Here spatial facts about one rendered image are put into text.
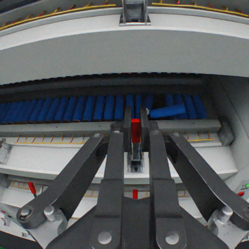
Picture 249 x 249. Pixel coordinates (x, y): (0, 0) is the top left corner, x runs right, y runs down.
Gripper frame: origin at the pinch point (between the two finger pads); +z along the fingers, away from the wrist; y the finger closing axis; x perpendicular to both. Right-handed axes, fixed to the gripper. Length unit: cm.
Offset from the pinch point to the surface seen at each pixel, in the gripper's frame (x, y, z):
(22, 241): -101, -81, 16
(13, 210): -36, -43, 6
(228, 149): -7.2, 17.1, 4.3
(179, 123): -3.0, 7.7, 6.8
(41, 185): -23.2, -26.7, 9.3
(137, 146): -3.8, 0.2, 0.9
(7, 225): -66, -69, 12
